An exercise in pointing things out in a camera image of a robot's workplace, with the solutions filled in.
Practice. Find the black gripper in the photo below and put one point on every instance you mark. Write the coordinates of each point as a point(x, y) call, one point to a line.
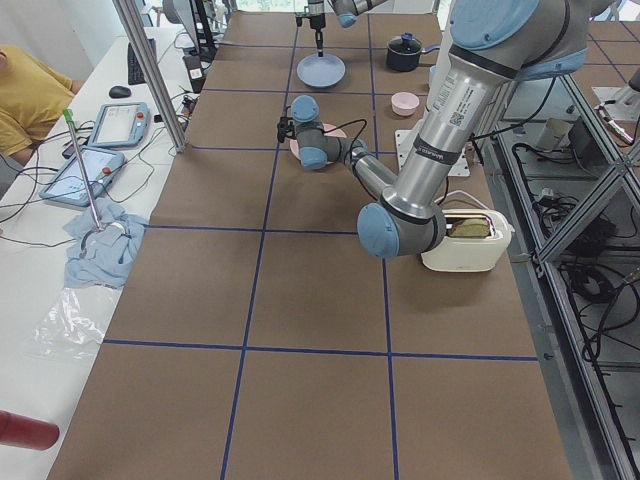
point(300, 143)
point(316, 22)

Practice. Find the pink plate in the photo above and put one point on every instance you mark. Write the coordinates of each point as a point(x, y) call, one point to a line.
point(329, 129)

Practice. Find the light blue plate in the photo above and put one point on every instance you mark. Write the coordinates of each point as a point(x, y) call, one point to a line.
point(321, 71)

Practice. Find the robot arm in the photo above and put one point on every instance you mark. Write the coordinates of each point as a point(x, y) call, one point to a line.
point(493, 42)
point(346, 12)

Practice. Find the dark blue pot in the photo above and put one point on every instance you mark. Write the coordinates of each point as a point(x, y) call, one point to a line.
point(407, 63)

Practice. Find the glass pot lid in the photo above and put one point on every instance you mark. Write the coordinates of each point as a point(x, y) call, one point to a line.
point(405, 44)

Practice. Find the pink bowl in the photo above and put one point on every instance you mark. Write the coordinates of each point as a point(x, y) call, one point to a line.
point(404, 104)

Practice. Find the black keyboard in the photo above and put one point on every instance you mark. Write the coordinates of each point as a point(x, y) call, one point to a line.
point(135, 74)

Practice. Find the upper teach pendant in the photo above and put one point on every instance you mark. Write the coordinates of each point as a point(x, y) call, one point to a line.
point(120, 125)

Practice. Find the teach pendant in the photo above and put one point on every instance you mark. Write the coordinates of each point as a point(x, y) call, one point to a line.
point(120, 125)
point(68, 186)

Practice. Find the black computer mouse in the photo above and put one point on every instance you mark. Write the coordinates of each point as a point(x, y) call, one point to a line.
point(119, 92)

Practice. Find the lower teach pendant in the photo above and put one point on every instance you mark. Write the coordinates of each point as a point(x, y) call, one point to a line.
point(68, 186)

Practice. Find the bread slice in toaster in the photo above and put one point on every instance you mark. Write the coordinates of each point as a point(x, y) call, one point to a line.
point(470, 228)

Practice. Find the cream toaster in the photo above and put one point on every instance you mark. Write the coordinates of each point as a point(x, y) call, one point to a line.
point(470, 254)

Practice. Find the metal rod green tip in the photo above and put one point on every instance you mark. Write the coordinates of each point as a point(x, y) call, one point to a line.
point(68, 116)

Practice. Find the light blue cloth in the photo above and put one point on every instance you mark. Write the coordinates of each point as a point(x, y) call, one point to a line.
point(103, 257)

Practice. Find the person in yellow shirt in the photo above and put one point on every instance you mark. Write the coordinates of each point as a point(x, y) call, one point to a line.
point(33, 97)

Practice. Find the clear plastic bag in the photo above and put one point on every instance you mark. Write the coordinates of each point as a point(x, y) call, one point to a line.
point(75, 326)

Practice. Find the red cylinder bottle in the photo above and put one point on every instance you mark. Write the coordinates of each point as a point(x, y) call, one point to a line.
point(25, 432)

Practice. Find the aluminium frame post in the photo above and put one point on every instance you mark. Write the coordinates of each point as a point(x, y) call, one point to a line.
point(132, 24)

